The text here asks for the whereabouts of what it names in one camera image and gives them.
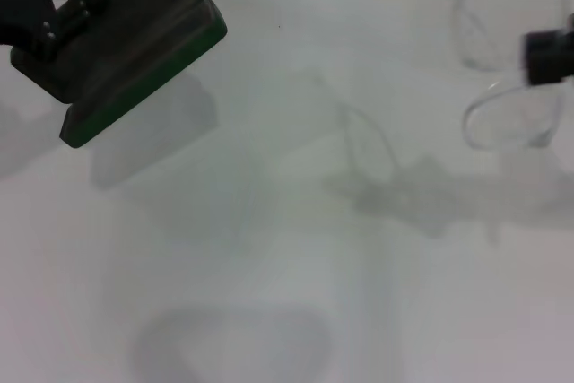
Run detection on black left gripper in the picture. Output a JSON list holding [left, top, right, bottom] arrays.
[[0, 0, 96, 61]]

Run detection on clear white glasses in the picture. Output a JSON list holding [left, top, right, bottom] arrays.
[[451, 0, 567, 150]]

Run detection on green glasses case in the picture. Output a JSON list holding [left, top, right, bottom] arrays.
[[9, 0, 229, 150]]

